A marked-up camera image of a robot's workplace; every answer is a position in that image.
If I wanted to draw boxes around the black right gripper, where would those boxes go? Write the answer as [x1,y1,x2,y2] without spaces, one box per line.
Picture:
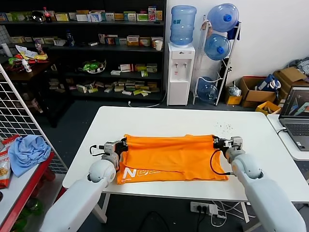
[212,135,226,149]

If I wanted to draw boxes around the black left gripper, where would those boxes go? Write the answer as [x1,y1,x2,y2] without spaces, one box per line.
[115,137,129,154]

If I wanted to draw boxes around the orange t-shirt with white print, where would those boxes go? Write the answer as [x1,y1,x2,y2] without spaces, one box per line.
[115,133,229,186]

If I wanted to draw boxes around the pile of grey clothes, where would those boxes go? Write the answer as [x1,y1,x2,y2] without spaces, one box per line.
[288,57,309,76]

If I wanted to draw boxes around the small yellow box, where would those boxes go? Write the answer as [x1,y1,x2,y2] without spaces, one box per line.
[225,86,243,106]

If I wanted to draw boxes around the large white table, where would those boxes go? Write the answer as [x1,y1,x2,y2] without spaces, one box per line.
[62,105,309,204]

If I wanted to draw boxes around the open cardboard box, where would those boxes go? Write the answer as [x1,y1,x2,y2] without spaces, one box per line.
[238,76,278,109]

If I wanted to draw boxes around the yellow plastic crate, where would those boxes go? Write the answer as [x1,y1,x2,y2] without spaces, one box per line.
[255,101,281,115]

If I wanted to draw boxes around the white power strip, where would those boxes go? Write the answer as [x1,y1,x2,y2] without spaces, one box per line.
[189,202,219,216]

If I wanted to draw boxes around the white water dispenser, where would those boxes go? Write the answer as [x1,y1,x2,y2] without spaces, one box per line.
[167,43,196,106]

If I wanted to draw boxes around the small white side table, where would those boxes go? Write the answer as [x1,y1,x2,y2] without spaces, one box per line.
[266,113,309,161]

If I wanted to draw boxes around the black tripod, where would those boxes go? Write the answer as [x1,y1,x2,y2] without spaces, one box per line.
[218,65,233,88]

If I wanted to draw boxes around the blue bag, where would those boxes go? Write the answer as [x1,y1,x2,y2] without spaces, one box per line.
[256,74,281,92]

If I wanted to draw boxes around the grey open laptop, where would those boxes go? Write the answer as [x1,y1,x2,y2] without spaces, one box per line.
[278,86,309,152]

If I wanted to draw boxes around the red white cart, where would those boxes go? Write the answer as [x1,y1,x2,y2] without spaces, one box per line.
[0,151,68,232]

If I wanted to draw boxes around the bowl with green packets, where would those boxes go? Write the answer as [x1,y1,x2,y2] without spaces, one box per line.
[78,59,107,74]

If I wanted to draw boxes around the light blue cloth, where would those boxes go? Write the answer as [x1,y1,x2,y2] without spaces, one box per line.
[8,134,52,178]

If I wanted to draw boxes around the closed cardboard box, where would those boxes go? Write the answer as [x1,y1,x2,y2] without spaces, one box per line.
[273,67,309,102]

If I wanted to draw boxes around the orange white medicine box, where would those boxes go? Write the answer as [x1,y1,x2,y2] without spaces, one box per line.
[126,35,140,47]

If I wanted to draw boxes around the green bottles under cart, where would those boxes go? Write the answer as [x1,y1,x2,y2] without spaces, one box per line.
[23,198,45,216]

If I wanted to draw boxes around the red flat snack bag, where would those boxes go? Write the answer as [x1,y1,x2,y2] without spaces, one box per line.
[1,134,21,151]

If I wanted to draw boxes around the dark wooden table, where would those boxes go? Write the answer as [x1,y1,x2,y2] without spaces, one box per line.
[0,54,72,129]

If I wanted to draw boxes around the dark blue bottle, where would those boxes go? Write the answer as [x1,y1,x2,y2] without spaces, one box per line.
[66,30,75,47]

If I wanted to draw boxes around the white metal jug rack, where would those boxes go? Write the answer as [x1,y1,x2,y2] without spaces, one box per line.
[192,14,242,107]

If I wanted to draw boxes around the blue upright water jug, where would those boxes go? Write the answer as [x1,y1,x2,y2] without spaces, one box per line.
[169,5,197,47]

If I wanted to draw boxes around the black shelf unit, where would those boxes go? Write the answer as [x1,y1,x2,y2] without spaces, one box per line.
[0,0,168,102]

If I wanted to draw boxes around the red white snack bag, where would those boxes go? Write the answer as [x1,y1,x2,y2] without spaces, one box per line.
[0,149,12,189]

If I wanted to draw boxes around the small white bottle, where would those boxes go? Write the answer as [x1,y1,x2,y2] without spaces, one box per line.
[21,59,32,73]

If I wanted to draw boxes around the purple drink bottle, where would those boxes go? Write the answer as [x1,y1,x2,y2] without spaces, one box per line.
[35,40,46,56]

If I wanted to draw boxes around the blue white medicine box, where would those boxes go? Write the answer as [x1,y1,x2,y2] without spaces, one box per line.
[87,12,103,23]

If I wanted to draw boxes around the yellow paper packets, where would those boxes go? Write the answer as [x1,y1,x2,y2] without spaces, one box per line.
[15,44,49,61]

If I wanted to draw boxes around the pink blue carton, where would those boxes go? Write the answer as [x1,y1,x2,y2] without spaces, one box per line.
[148,6,157,23]

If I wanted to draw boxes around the yellow medicine box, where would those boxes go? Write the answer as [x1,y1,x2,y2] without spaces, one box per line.
[55,12,70,22]

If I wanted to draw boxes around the cola bottle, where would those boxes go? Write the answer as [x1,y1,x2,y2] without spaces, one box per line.
[42,7,53,24]

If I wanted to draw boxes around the white cylinder flask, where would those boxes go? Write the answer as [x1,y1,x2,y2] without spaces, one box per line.
[0,43,13,57]

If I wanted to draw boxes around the shiny black helmet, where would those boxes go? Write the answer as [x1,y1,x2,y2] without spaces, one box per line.
[31,11,46,24]

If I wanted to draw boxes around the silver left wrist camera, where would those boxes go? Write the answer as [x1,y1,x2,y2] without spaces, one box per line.
[103,142,117,155]

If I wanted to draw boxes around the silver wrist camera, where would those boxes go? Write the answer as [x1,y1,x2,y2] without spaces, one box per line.
[103,142,117,155]
[224,136,243,151]

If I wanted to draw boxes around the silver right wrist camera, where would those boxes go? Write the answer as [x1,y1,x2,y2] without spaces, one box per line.
[224,136,243,151]

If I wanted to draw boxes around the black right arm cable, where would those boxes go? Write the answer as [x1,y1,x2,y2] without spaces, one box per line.
[209,149,234,175]

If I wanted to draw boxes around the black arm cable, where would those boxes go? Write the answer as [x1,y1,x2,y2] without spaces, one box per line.
[89,144,106,156]
[209,149,234,175]

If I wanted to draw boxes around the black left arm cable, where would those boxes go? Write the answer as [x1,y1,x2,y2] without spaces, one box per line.
[89,144,106,156]

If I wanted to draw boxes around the white floor cable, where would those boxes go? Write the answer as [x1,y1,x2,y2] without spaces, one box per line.
[128,91,168,108]

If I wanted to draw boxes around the black floor cable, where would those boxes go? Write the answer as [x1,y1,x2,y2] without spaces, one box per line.
[139,211,169,232]

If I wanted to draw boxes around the white wire grid panel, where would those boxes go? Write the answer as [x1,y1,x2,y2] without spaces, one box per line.
[0,61,69,175]

